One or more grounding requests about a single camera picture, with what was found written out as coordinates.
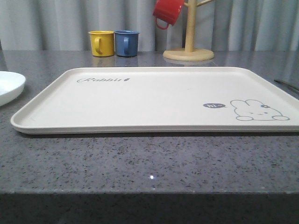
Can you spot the silver metal fork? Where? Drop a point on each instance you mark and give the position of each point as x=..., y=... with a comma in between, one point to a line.
x=287, y=84

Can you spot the wooden mug tree stand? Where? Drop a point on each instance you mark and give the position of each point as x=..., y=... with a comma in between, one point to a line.
x=189, y=52

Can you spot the white round plate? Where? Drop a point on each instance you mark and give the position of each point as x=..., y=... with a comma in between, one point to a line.
x=11, y=86

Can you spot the grey curtain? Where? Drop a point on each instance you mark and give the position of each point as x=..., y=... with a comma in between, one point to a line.
x=250, y=25

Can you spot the cream rabbit serving tray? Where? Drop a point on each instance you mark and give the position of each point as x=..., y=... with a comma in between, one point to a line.
x=158, y=99

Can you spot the yellow mug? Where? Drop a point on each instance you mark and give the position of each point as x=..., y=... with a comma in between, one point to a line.
x=102, y=43

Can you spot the red hanging mug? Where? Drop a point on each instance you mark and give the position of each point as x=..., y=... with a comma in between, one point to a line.
x=167, y=11

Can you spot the blue mug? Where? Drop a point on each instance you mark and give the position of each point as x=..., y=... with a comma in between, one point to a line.
x=126, y=43

